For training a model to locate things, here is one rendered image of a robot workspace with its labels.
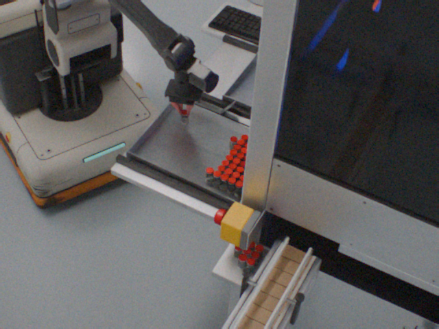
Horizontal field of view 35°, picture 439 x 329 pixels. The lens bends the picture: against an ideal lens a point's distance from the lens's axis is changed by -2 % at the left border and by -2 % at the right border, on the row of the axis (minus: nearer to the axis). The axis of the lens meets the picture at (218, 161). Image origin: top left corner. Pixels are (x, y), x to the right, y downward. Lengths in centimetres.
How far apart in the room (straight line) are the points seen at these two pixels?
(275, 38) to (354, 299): 76
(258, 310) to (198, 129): 64
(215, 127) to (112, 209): 103
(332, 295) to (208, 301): 96
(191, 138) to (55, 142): 97
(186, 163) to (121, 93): 114
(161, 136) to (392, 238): 77
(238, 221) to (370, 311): 43
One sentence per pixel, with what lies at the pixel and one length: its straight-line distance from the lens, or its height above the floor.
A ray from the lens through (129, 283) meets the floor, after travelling 277.
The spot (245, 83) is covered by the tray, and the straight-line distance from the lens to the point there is 221.
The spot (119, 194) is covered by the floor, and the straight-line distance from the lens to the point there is 304.
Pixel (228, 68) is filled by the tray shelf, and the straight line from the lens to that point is 226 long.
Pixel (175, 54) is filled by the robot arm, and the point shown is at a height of 118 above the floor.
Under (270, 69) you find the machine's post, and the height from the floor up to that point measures 144.
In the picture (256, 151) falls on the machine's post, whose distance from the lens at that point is 157.
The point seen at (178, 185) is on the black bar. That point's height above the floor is 90.
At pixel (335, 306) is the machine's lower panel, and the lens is 188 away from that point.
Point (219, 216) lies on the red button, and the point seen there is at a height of 101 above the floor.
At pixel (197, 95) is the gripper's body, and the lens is 196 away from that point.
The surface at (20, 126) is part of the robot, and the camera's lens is 297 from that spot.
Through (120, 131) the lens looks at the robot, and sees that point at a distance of 289.
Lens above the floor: 235
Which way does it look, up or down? 48 degrees down
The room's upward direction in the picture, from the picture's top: 4 degrees clockwise
